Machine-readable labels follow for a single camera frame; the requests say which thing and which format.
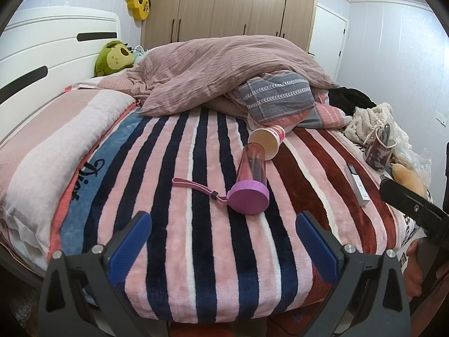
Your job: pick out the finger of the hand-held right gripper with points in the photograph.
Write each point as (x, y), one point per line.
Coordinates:
(408, 203)

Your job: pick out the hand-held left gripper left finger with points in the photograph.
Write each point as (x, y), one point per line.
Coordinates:
(130, 244)

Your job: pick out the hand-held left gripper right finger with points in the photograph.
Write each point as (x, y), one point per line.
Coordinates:
(317, 249)

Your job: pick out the white pink paper cup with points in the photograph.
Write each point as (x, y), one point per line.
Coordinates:
(267, 141)

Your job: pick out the person's right hand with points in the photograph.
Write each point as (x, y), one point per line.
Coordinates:
(414, 270)

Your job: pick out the clear plastic bag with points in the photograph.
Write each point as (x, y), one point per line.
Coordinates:
(412, 154)

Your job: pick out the long silver box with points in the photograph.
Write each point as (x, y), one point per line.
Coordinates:
(357, 186)

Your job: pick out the small printed bag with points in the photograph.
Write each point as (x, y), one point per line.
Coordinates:
(379, 152)

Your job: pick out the clear bottle with purple lid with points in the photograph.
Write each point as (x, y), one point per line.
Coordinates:
(248, 196)

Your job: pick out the striped fleece blanket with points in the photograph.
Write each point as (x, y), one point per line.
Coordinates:
(217, 238)

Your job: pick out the white fluffy garment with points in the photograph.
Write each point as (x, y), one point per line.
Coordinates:
(368, 119)

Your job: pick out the black garment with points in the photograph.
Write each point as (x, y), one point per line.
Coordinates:
(352, 98)

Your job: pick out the pink plaid cloth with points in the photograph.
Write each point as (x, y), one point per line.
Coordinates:
(328, 114)

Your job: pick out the pink and white pillow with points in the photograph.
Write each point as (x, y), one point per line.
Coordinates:
(45, 147)

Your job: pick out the grey patterned pillow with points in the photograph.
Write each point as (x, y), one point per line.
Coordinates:
(277, 96)

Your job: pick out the pink striped pillow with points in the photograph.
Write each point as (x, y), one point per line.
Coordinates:
(105, 83)

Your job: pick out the white door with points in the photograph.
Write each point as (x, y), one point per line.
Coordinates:
(328, 42)

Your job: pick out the green plush toy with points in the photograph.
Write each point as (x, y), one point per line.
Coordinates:
(113, 58)

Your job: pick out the pink striped duvet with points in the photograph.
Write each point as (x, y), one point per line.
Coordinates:
(217, 70)

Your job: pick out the white bed headboard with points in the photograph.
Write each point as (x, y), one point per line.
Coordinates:
(42, 56)

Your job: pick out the wooden wardrobe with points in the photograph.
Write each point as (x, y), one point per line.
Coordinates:
(224, 3)

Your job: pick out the wall socket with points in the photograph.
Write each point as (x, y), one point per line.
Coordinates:
(442, 117)

